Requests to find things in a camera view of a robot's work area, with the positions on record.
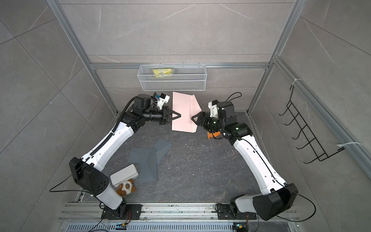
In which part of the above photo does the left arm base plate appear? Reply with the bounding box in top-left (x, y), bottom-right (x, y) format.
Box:
top-left (101, 204), bottom-right (143, 220)

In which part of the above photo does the black wire hook rack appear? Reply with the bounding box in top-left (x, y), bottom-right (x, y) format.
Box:
top-left (278, 86), bottom-right (345, 164)

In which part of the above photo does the grey envelope lower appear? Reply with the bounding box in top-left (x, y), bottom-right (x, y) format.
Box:
top-left (139, 148), bottom-right (157, 184)

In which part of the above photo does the grey envelope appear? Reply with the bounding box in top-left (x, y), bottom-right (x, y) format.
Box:
top-left (139, 148), bottom-right (157, 184)
top-left (153, 139), bottom-right (173, 164)
top-left (128, 148), bottom-right (152, 163)

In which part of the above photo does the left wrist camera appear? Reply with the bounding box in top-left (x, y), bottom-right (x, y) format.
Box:
top-left (154, 93), bottom-right (170, 110)

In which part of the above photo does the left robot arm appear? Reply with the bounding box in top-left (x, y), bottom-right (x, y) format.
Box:
top-left (69, 93), bottom-right (181, 212)

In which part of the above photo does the orange shark plush toy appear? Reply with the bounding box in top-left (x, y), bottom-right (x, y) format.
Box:
top-left (207, 131), bottom-right (224, 140)

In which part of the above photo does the aluminium rail base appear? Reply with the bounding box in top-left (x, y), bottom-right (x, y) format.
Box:
top-left (53, 203), bottom-right (303, 232)

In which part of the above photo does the pink envelope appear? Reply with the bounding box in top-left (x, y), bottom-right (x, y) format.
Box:
top-left (172, 92), bottom-right (202, 133)

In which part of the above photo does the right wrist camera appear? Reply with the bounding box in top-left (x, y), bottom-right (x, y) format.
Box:
top-left (208, 100), bottom-right (219, 119)

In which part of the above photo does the grey envelope upper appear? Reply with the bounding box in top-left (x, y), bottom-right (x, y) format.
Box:
top-left (153, 139), bottom-right (173, 164)

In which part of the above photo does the yellow packet in basket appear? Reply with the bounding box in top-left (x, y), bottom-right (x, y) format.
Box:
top-left (152, 68), bottom-right (175, 78)

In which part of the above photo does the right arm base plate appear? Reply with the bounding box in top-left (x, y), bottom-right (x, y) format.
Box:
top-left (214, 203), bottom-right (258, 220)

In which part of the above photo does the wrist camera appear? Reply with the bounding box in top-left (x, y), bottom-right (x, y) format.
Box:
top-left (208, 100), bottom-right (219, 119)
top-left (154, 93), bottom-right (170, 110)

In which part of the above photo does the grey envelope left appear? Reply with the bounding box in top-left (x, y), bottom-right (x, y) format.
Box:
top-left (128, 148), bottom-right (152, 163)

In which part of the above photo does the white rectangular box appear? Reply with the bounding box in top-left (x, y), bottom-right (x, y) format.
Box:
top-left (110, 164), bottom-right (139, 187)

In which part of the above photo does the brown panda plush toy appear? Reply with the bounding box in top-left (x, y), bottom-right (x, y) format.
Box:
top-left (117, 179), bottom-right (136, 196)

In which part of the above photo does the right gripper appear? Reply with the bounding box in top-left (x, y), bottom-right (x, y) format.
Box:
top-left (192, 113), bottom-right (225, 133)

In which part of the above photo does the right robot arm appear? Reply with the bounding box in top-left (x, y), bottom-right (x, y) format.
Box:
top-left (191, 92), bottom-right (300, 221)

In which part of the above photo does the white wire mesh basket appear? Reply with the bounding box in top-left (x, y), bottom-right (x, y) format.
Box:
top-left (137, 64), bottom-right (207, 91)

